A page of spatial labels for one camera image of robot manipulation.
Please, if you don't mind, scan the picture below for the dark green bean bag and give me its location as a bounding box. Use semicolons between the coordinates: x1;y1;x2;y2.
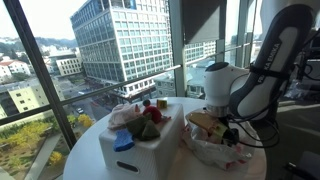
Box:
125;113;160;141

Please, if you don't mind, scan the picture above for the pink cloth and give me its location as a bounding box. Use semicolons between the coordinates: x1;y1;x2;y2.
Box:
108;103;141;130

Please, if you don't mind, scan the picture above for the yellow green block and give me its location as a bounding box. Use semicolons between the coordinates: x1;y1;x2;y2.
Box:
157;99;168;109

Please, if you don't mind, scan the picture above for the metal window railing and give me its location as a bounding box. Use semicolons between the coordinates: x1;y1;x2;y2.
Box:
0;43;254;127

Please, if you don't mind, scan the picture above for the black equipment stand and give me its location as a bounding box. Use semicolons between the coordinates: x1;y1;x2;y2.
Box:
284;29;320;101

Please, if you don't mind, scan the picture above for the white plastic shopping bag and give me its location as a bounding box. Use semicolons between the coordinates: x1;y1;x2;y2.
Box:
182;109;258;170

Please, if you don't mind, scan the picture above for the white plastic basket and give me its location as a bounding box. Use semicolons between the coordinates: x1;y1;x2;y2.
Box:
99;103;184;180

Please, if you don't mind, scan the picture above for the round white table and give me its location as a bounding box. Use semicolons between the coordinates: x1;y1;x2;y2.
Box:
63;97;267;180

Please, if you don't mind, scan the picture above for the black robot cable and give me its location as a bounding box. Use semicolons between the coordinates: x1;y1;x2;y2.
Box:
226;66;320;150

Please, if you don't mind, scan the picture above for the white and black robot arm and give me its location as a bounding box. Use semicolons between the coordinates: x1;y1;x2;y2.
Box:
203;0;320;143

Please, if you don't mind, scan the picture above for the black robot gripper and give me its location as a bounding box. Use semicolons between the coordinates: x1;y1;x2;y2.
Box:
214;121;239;146

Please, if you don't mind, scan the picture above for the blue sponge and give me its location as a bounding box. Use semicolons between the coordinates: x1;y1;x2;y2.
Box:
113;129;135;152

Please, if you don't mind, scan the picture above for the red plush ball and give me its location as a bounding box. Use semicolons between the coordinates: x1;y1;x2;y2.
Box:
143;99;163;124

